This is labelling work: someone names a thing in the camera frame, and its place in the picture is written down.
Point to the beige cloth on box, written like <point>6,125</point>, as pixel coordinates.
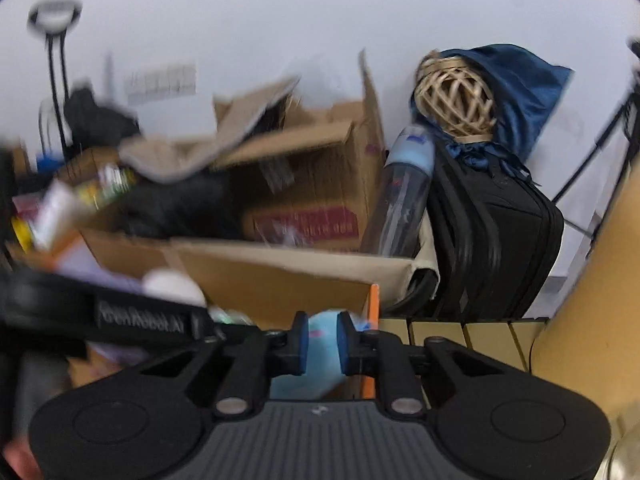
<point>164,162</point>

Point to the blue cap water bottle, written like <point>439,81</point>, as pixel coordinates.
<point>393,228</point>

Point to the light blue fluffy sponge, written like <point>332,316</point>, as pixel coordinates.
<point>323,373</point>

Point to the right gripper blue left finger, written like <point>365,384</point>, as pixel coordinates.
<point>260,357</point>

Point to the dark blue velvet bag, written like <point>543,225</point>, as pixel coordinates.
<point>527,90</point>

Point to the white wall socket strip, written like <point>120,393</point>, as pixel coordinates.
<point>161,83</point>

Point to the brown cardboard box with items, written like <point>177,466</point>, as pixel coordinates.
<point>45,222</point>

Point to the black trolley with handle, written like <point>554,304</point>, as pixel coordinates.
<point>82,121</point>

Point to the black bag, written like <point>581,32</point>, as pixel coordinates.
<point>496,239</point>

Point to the red cardboard tray box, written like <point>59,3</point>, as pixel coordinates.
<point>267,284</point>

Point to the yellow thermos jug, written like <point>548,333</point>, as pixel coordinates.
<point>592,344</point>

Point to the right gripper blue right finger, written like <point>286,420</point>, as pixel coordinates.
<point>383,357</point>

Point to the wicker ball lamp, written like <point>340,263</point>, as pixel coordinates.
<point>451,92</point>

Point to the open brown cardboard box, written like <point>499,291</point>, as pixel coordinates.
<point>313,182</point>

